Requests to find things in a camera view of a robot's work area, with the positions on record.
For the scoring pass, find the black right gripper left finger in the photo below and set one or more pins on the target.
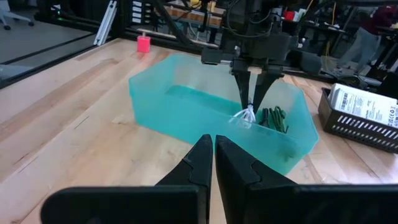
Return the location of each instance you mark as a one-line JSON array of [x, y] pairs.
[[196, 171]]

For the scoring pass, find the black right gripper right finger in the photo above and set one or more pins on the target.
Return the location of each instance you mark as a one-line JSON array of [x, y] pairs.
[[236, 168]]

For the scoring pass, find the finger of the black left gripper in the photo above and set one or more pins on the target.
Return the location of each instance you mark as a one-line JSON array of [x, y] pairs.
[[244, 81], [266, 85]]

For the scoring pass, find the black pen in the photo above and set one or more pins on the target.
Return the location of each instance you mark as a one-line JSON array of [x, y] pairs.
[[265, 117]]

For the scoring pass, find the translucent teal plastic bin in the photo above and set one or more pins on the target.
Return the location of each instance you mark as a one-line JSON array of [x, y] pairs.
[[186, 118]]

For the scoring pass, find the white instruction booklet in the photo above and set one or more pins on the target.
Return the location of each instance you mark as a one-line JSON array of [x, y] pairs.
[[363, 104]]

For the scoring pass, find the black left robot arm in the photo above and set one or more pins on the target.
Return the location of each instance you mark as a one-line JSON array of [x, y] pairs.
[[258, 18]]

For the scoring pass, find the wooden workbench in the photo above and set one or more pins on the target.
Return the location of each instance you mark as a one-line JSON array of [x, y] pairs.
[[186, 18]]

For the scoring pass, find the black mesh plastic basket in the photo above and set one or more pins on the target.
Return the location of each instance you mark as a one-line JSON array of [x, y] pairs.
[[351, 130]]

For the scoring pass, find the person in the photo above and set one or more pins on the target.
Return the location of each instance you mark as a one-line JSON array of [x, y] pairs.
[[367, 40]]

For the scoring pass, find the pink cube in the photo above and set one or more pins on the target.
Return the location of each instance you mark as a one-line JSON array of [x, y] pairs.
[[143, 44]]

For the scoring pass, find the black cabinet with white labels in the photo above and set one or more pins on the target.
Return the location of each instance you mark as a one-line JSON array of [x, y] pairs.
[[136, 12]]

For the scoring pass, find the silver aluminium extrusion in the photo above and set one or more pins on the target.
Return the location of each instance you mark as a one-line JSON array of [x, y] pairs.
[[105, 25]]

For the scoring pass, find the white office chair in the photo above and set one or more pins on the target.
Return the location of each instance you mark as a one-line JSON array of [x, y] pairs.
[[4, 9]]

